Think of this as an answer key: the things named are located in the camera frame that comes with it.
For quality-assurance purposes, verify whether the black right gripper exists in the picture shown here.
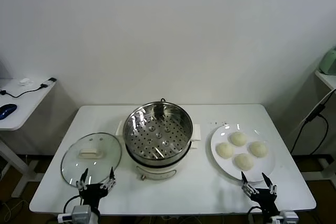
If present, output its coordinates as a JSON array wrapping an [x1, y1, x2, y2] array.
[[241, 170, 279, 216]]

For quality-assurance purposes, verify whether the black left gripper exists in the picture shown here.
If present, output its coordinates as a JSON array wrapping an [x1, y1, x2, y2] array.
[[76, 166, 117, 223]]

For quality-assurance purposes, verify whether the white steamed baozi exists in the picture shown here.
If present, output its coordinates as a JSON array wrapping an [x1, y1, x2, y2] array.
[[229, 131, 248, 147], [233, 153, 255, 171], [215, 142, 234, 160], [248, 141, 269, 158]]

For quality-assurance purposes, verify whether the glass pot lid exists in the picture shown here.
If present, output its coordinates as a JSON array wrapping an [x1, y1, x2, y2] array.
[[60, 132, 123, 188]]

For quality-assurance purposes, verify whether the steel steamer pot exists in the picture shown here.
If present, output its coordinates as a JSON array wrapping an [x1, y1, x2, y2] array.
[[115, 120, 202, 182]]

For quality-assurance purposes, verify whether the stainless steel steamer basket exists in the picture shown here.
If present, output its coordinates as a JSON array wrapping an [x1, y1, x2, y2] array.
[[122, 102, 194, 162]]

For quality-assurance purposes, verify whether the white round plate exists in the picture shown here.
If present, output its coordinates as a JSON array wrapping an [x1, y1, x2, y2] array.
[[209, 123, 277, 183]]

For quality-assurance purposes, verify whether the white side desk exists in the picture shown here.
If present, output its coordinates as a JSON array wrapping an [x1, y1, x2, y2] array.
[[0, 77, 57, 199]]

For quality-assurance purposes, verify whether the silver black adapter device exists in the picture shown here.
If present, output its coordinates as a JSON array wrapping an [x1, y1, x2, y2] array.
[[41, 77, 57, 87]]

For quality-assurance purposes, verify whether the blue computer mouse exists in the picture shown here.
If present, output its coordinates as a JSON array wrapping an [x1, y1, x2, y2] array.
[[0, 103, 18, 120]]

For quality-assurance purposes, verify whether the small white desk object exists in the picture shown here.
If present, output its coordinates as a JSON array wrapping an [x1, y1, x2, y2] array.
[[18, 77, 35, 86]]

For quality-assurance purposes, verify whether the white side table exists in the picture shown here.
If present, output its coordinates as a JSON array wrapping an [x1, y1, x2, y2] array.
[[314, 69, 336, 90]]

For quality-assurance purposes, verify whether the pale green appliance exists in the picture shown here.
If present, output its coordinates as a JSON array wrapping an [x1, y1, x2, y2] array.
[[318, 46, 336, 76]]

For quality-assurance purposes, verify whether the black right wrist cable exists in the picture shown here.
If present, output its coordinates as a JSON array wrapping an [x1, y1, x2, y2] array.
[[248, 202, 263, 224]]

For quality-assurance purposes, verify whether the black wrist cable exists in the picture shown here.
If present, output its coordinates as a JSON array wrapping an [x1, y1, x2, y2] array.
[[248, 202, 263, 224], [62, 195, 82, 216]]

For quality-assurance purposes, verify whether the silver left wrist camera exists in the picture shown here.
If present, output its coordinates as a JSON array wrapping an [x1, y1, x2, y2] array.
[[57, 205, 92, 224]]

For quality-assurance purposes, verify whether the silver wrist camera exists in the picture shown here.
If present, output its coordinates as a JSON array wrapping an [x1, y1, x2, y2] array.
[[57, 205, 92, 224], [270, 210, 299, 224]]

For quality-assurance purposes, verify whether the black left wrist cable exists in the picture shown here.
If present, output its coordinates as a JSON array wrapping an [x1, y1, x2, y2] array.
[[62, 195, 82, 216]]

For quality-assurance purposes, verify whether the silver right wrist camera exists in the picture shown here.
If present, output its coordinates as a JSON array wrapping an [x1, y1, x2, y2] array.
[[270, 210, 299, 224]]

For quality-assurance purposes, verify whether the black adapter cable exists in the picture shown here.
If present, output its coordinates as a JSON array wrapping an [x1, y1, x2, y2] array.
[[290, 103, 330, 155]]

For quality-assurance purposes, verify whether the white hanging cable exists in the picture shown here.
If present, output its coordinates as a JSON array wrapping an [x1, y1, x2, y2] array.
[[288, 87, 336, 143]]

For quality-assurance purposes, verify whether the thin black desk cable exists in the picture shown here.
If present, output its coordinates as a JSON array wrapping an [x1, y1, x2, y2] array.
[[0, 83, 49, 99]]

